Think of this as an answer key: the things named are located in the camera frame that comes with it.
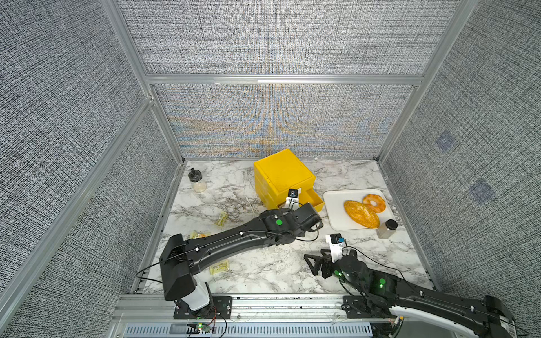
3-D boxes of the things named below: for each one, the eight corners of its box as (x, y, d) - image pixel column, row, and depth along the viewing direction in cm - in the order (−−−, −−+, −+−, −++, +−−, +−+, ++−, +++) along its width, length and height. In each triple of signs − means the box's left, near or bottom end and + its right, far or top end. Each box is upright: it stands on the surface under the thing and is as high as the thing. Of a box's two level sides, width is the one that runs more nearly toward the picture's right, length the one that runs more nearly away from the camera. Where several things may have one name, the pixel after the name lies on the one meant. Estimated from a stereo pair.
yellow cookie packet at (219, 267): (211, 275, 83) (210, 274, 81) (210, 267, 85) (209, 265, 83) (229, 270, 84) (228, 268, 82) (228, 262, 86) (227, 260, 84)
